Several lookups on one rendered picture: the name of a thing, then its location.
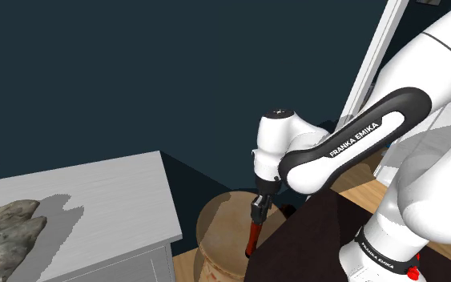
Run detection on grey rough stone figure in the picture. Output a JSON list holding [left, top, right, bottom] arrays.
[[0, 199, 49, 282]]

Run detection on white door frame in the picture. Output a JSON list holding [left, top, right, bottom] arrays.
[[334, 0, 410, 132]]

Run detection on dark robot stand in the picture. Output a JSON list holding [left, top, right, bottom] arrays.
[[244, 188, 451, 282]]

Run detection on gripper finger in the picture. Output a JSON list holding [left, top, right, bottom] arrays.
[[263, 194, 275, 216], [250, 195, 265, 226]]

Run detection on grey chest of drawers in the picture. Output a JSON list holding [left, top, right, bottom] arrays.
[[0, 150, 184, 282]]

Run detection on round tan stool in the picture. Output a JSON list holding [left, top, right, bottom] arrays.
[[192, 190, 289, 282]]

